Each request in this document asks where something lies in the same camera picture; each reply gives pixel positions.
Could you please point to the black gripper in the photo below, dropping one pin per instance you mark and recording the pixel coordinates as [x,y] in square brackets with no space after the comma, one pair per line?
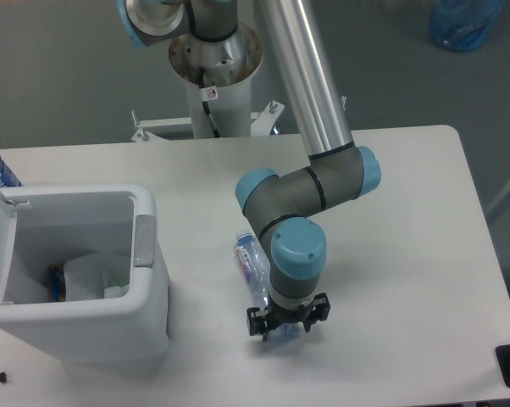
[258,320]

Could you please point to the clear plastic water bottle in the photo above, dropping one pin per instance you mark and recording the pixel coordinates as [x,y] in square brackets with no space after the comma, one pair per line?
[255,266]

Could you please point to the white plastic bag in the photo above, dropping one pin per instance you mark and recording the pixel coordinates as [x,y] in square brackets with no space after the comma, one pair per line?
[100,275]

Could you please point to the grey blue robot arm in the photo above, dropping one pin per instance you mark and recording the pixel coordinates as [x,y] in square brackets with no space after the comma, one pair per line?
[278,208]

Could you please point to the white trash can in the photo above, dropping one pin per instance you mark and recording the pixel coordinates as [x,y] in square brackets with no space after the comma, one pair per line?
[43,226]

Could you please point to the colourful snack wrapper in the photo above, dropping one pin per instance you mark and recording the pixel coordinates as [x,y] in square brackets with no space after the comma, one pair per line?
[57,281]

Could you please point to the blue plastic bag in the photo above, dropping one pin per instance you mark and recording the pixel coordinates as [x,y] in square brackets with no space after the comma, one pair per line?
[463,26]

